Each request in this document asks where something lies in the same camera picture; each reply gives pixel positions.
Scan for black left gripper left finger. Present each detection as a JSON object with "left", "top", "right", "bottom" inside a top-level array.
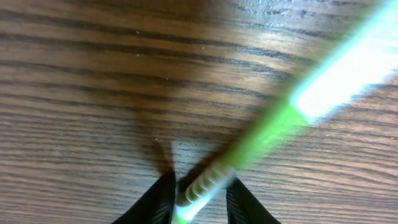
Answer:
[{"left": 113, "top": 172, "right": 176, "bottom": 224}]

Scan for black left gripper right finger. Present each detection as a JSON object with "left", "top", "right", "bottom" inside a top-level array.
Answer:
[{"left": 226, "top": 177, "right": 280, "bottom": 224}]

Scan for green white toothbrush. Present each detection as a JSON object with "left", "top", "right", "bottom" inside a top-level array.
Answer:
[{"left": 172, "top": 1, "right": 397, "bottom": 223}]

